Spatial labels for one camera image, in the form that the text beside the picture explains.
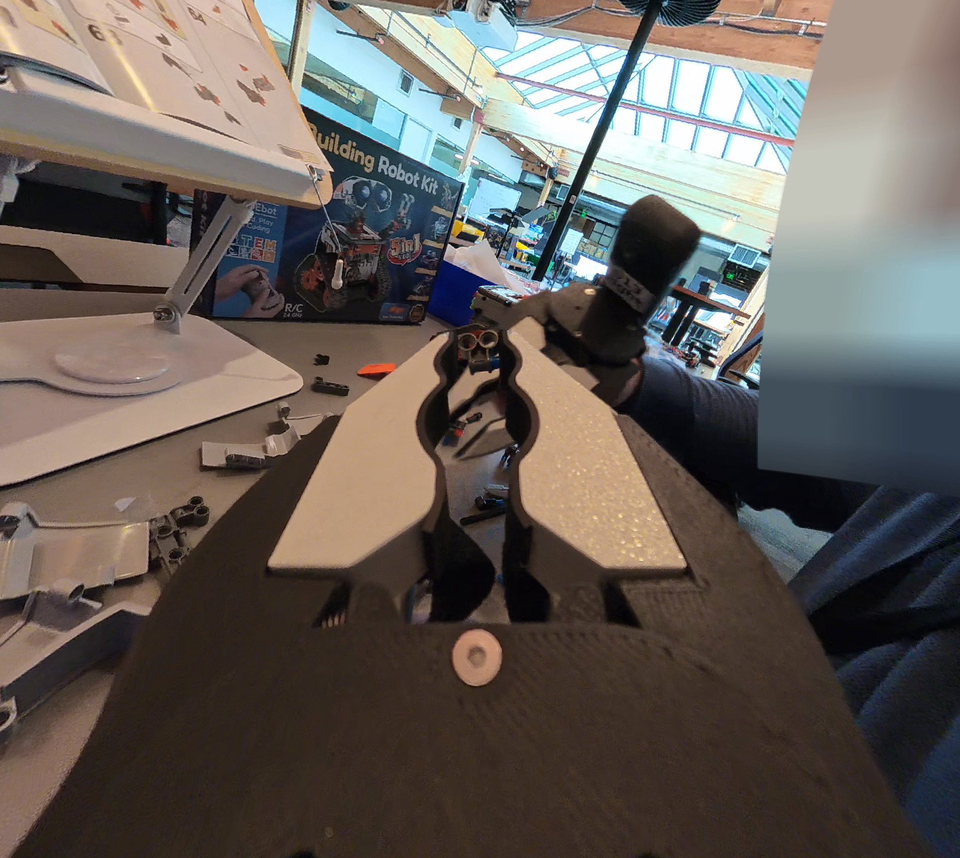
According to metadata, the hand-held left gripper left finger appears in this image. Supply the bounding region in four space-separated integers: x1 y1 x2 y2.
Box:
267 333 460 585

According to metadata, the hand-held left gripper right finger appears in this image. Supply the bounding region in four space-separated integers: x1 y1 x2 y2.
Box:
501 318 688 585

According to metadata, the dark grey double-hole connector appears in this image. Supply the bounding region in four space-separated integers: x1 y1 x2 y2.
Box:
457 329 504 373

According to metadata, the dark standing desk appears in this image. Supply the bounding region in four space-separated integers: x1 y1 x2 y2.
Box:
663 284 753 349

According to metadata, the black pole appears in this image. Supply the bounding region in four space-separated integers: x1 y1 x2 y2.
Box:
531 0 726 283

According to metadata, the white crumpled paper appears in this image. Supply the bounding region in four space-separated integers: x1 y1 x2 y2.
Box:
450 239 519 289

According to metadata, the blue tagged storage bin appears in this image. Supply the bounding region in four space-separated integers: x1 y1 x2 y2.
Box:
437 260 492 327

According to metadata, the white book stand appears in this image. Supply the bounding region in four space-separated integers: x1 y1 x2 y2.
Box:
0 0 336 489

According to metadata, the dark blue robot kit box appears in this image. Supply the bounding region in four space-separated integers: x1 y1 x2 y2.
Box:
191 104 466 327

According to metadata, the grey flat panel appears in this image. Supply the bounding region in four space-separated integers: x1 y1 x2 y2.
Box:
0 501 153 604

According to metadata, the white ceiling unit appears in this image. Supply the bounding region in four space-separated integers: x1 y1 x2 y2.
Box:
448 0 520 49

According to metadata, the person's blue sweater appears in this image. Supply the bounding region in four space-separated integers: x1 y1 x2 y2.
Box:
738 483 960 858

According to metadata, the grey ringed curved panel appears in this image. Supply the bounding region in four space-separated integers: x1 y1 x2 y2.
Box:
0 576 155 735

